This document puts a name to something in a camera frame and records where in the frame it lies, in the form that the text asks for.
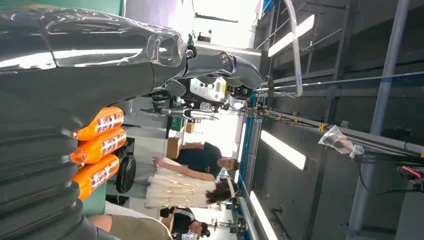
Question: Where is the orange bottle with clear cap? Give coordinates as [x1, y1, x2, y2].
[71, 153, 120, 201]
[70, 105, 125, 142]
[68, 127, 128, 167]

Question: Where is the black round stool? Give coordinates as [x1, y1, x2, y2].
[114, 153, 137, 195]

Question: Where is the green table mat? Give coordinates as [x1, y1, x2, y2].
[0, 0, 125, 218]

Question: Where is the hanging humanoid robot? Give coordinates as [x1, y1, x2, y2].
[140, 76, 255, 122]

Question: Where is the person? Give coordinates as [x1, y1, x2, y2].
[87, 201, 174, 240]
[175, 141, 241, 178]
[145, 156, 240, 210]
[159, 206, 212, 240]

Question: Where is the long ceiling light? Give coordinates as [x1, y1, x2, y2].
[248, 191, 279, 240]
[267, 14, 316, 58]

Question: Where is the white curved strip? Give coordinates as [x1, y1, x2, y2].
[284, 0, 304, 98]

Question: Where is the clear plastic bag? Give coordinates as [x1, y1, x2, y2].
[317, 125, 365, 160]

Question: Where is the grey metal pole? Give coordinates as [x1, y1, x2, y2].
[346, 0, 412, 238]

